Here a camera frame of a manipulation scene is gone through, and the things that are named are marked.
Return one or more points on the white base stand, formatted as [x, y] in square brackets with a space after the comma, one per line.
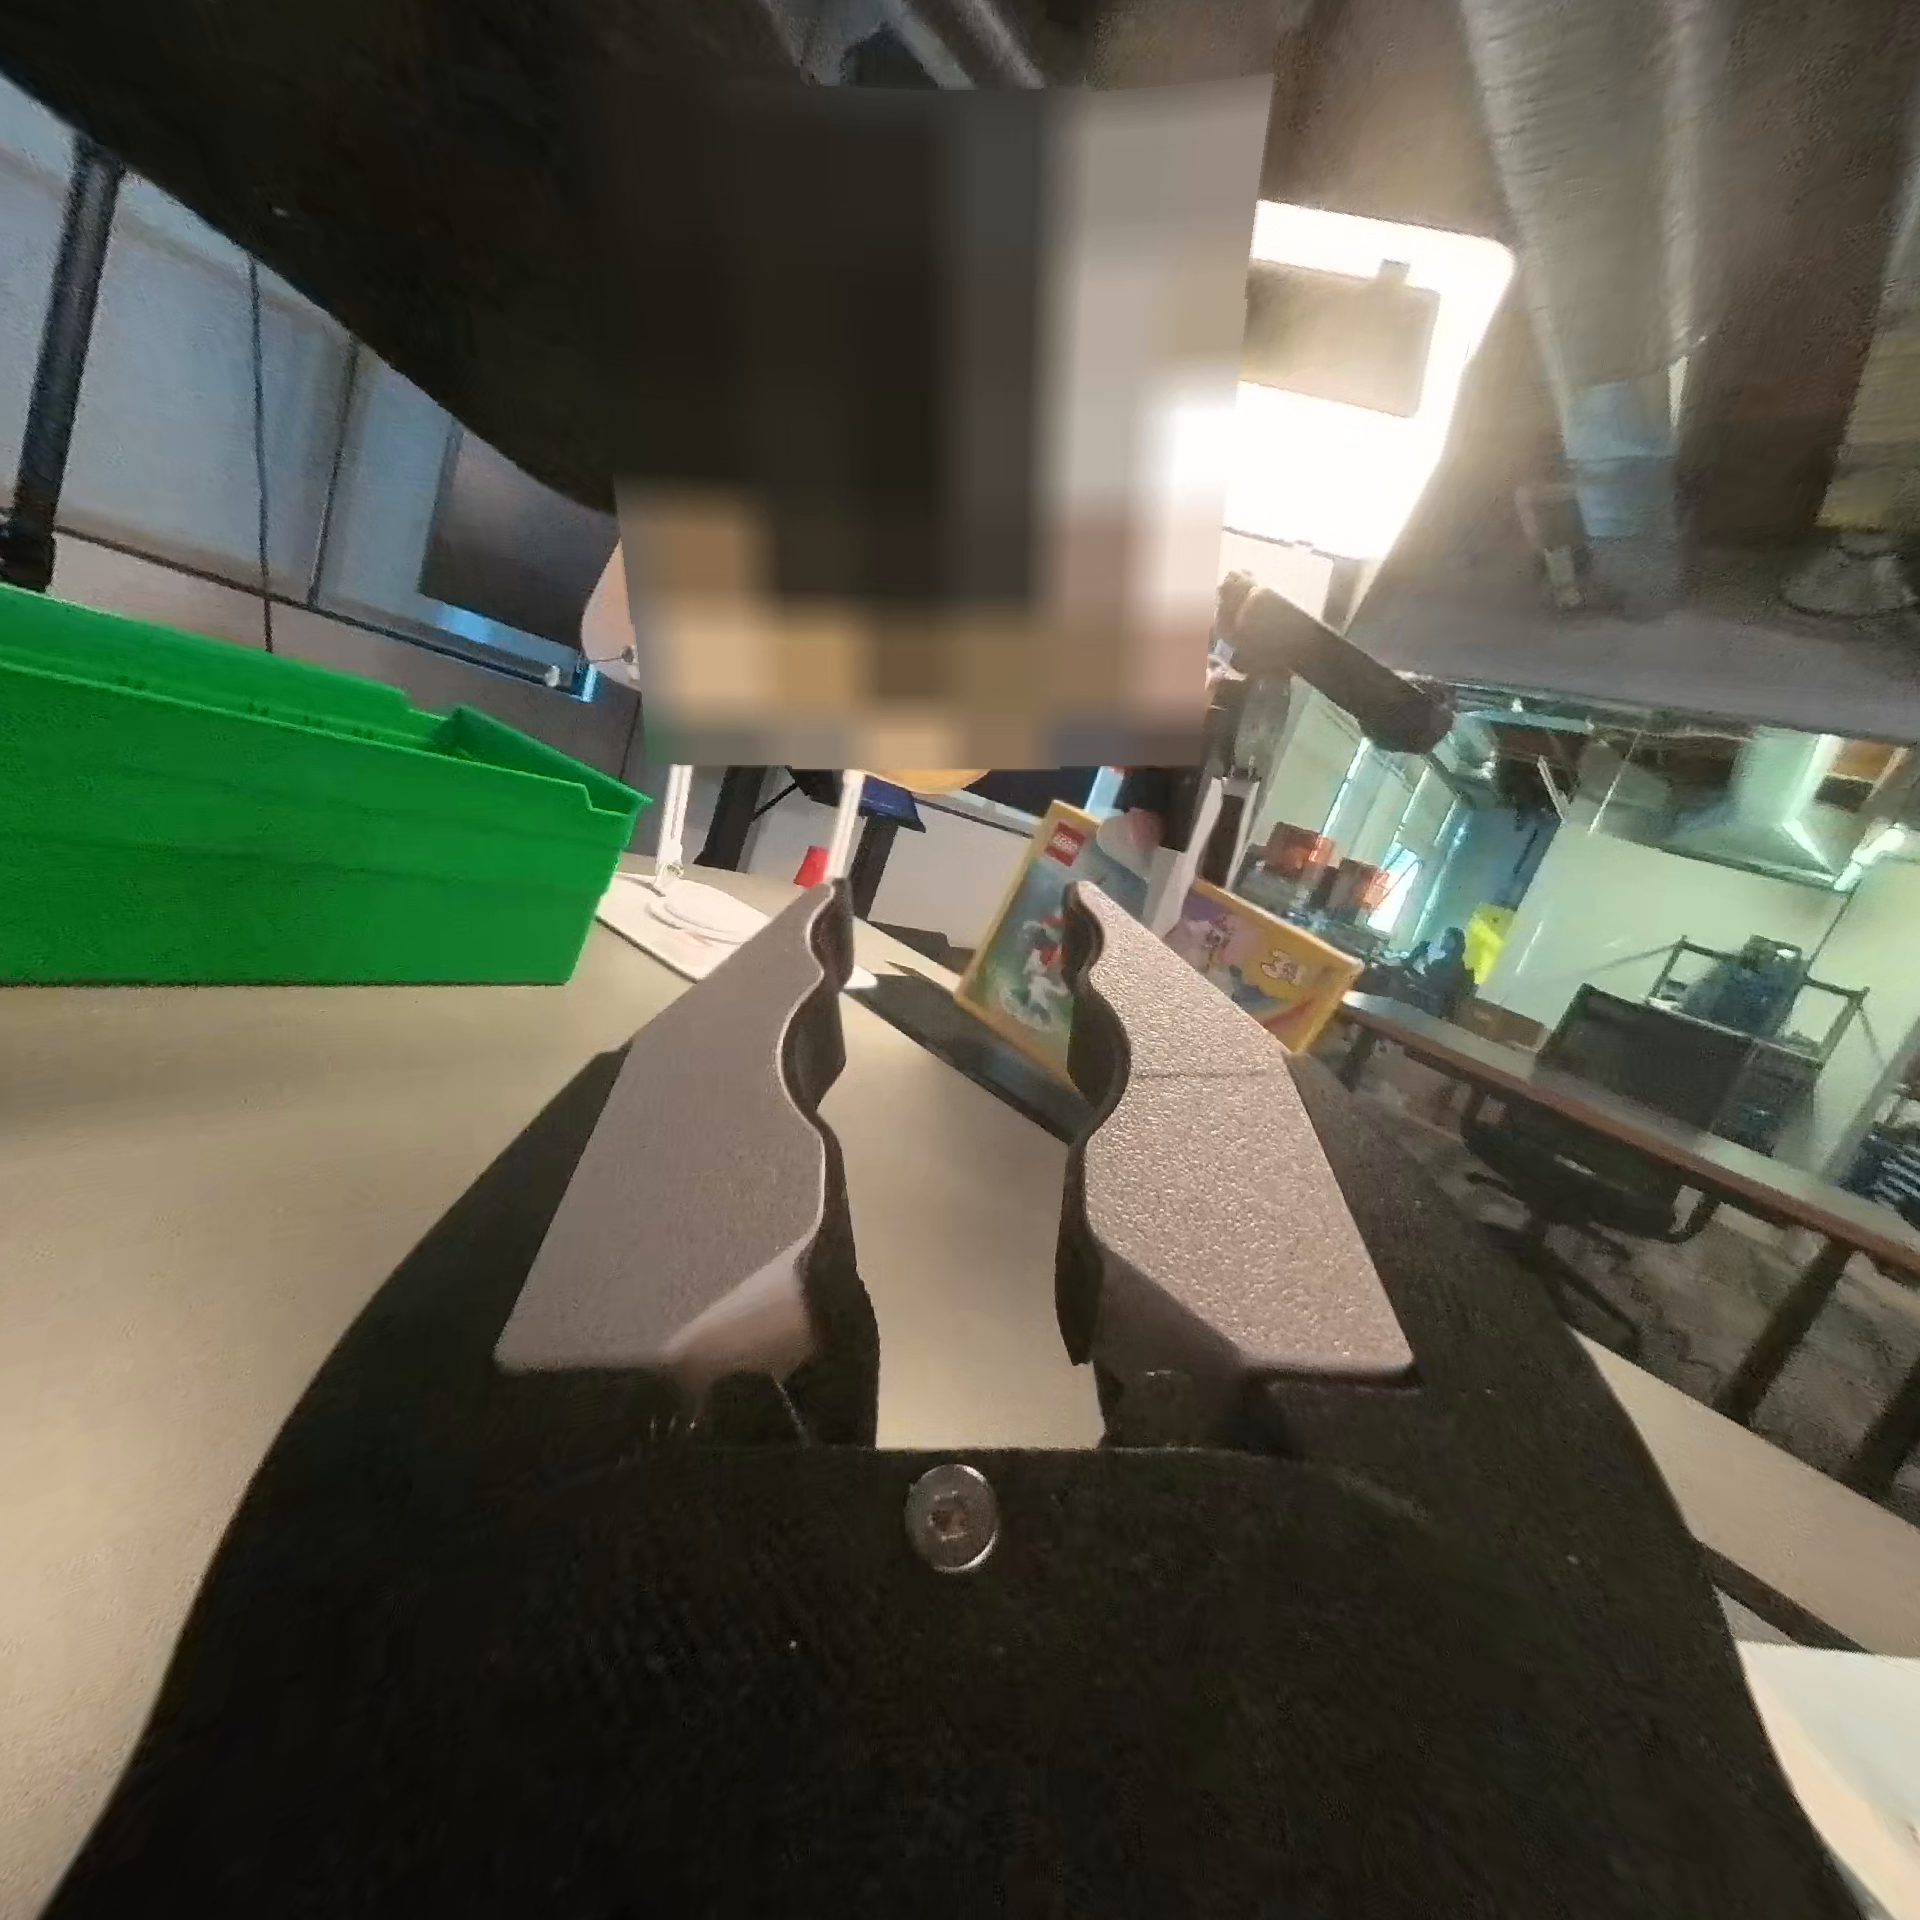
[704, 914]

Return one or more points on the black swivel office chair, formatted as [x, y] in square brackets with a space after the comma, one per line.
[1576, 1185]

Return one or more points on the black vertical pole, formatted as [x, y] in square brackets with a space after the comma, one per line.
[60, 375]

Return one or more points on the metal ventilation hood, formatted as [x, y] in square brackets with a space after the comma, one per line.
[1757, 810]

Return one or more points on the long dark wooden desk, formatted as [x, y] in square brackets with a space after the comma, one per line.
[1651, 1128]

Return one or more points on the green plastic bin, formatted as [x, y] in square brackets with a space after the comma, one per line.
[301, 840]

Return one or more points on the white paper sheet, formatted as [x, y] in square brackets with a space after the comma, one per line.
[1845, 1769]

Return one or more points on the person's black clothed body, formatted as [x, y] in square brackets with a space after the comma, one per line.
[301, 148]

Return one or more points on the pink and yellow lego box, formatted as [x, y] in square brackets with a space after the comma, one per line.
[1277, 973]

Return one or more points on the metal shelf cart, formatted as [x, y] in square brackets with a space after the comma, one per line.
[1771, 1035]

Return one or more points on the silver ceiling duct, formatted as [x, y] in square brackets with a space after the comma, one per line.
[1589, 224]

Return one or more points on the dark wall monitor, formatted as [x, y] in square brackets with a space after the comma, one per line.
[511, 539]

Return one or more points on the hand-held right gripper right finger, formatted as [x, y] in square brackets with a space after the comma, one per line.
[1231, 1201]

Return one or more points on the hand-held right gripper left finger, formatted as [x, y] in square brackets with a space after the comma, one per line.
[692, 1185]

